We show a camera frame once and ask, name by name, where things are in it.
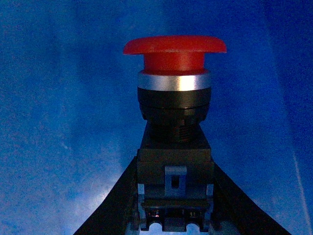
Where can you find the red mushroom push button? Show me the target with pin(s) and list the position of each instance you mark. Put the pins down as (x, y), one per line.
(174, 164)

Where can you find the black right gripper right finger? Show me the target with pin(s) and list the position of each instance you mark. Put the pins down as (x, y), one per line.
(234, 213)

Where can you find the blue right plastic bin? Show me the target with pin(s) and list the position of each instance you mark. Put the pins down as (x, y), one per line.
(70, 121)

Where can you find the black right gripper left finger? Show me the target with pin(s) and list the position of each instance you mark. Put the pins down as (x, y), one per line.
(118, 214)

